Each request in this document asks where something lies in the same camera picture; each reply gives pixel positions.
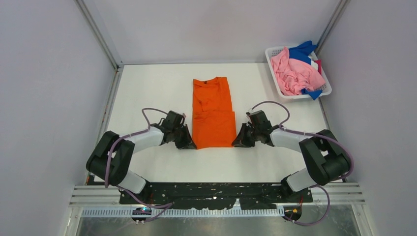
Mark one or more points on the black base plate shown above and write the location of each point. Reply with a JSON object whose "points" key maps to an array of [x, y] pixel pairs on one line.
{"points": [[216, 196]]}

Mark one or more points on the pink t-shirt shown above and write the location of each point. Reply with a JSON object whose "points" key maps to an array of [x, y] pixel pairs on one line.
{"points": [[293, 75]]}

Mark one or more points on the red garment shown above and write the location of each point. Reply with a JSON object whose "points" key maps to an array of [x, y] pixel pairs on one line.
{"points": [[318, 65]]}

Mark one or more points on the white slotted cable duct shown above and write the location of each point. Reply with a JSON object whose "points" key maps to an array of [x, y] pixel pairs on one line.
{"points": [[145, 212]]}

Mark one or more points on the aluminium frame rail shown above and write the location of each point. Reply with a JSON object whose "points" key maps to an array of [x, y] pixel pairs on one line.
{"points": [[96, 23]]}

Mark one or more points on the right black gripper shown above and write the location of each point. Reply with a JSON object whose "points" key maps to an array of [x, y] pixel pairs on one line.
{"points": [[241, 141]]}

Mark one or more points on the orange t-shirt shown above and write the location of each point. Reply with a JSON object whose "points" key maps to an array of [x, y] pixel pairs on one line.
{"points": [[213, 118]]}

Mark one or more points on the blue t-shirt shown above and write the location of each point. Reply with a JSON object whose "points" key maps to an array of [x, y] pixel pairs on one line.
{"points": [[302, 53]]}

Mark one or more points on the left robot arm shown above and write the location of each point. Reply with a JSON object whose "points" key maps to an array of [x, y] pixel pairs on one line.
{"points": [[111, 158]]}

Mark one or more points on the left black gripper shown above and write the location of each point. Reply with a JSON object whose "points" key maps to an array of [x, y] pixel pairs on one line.
{"points": [[187, 144]]}

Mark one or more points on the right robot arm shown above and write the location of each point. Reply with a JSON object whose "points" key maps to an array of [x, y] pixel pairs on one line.
{"points": [[324, 158]]}

